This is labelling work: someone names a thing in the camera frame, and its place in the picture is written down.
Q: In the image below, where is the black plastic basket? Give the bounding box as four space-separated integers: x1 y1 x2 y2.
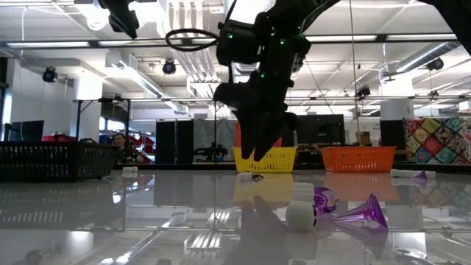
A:
0 141 119 182

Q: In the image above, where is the white rectangular air duct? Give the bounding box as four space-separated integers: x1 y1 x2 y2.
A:
106 51 166 99

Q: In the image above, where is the white ceiling conduit rack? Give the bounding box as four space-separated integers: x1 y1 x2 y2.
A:
157 0 227 97

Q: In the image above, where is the thin hanging wire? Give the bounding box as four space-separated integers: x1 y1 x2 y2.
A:
348 0 358 130

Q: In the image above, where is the black computer monitor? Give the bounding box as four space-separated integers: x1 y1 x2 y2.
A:
4 120 45 143
380 119 406 150

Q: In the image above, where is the grey cloth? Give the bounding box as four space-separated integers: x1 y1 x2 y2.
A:
194 118 236 163

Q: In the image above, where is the black metal workstation frame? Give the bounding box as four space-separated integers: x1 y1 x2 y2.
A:
72 96 132 143

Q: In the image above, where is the wide black monitor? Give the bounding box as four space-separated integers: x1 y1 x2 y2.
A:
294 113 346 145

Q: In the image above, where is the person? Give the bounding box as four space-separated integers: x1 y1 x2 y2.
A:
112 132 146 165

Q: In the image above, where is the red cloth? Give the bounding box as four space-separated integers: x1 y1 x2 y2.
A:
234 121 284 149

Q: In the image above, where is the thin black pole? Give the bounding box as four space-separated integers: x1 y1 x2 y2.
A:
213 99 219 163

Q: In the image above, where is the red storage bin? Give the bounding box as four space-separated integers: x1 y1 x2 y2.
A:
41 134 79 143

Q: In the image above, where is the black aluminium table frame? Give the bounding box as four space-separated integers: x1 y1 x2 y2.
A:
110 161 471 174

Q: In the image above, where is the orange plastic basket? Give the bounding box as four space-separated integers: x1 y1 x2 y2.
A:
319 146 397 173

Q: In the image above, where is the yellow plastic basket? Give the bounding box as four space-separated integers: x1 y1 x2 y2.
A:
232 146 297 174

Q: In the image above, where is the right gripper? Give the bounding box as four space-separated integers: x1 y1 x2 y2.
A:
213 14 312 162

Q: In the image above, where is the colourful patchwork quilt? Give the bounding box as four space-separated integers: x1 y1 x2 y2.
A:
403 116 471 166

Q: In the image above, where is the ceiling light strip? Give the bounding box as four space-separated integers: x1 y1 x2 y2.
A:
5 40 91 48
305 35 378 42
386 33 458 40

